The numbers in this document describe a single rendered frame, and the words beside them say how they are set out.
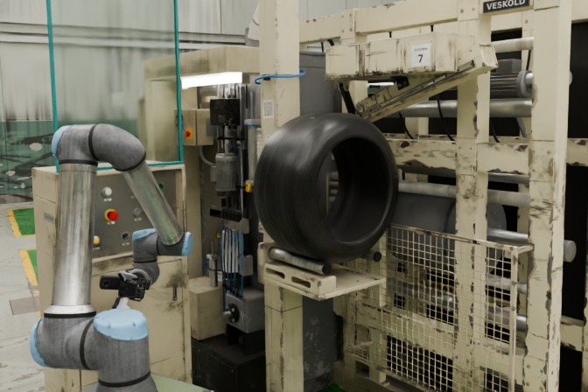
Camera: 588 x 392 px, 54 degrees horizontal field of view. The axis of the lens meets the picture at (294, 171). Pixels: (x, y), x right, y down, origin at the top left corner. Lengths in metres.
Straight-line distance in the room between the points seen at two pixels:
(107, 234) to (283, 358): 0.94
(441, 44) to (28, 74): 9.46
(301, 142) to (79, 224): 0.82
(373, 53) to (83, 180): 1.24
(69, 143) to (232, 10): 10.40
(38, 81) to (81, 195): 9.29
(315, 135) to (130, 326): 0.93
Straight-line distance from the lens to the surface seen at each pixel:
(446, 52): 2.28
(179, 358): 2.83
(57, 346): 1.88
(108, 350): 1.80
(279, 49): 2.49
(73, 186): 1.88
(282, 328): 2.65
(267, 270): 2.49
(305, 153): 2.11
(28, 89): 11.11
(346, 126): 2.22
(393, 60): 2.35
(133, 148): 1.87
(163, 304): 2.70
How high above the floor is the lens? 1.50
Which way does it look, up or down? 6 degrees down
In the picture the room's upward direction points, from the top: 1 degrees counter-clockwise
